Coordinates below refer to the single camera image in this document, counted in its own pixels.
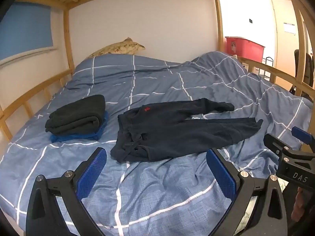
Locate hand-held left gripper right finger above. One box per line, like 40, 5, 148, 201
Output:
206, 148, 288, 236

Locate person's right hand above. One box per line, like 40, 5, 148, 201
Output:
291, 186, 309, 224

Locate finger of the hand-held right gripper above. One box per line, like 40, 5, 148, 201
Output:
263, 133, 299, 158
291, 126, 315, 151

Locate blue checked duvet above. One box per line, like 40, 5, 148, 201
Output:
0, 51, 314, 236

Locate wooden bunk bed frame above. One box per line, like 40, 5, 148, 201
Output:
0, 0, 315, 149

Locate beige patterned pillow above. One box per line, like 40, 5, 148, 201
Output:
85, 37, 145, 59

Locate blue window blind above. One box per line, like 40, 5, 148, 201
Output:
0, 1, 54, 61

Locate black office chair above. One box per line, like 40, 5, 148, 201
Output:
290, 49, 315, 97

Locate folded black garment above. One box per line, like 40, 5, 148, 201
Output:
45, 94, 106, 136

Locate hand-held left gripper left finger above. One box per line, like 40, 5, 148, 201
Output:
26, 147, 108, 236

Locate folded blue garment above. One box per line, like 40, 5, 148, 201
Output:
50, 111, 109, 143

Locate beige door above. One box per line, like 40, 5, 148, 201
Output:
271, 0, 304, 72

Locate red storage bin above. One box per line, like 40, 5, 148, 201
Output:
225, 36, 266, 63

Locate black metal rack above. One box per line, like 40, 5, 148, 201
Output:
261, 57, 274, 79

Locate navy blue pants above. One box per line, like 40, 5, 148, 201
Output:
110, 98, 264, 163

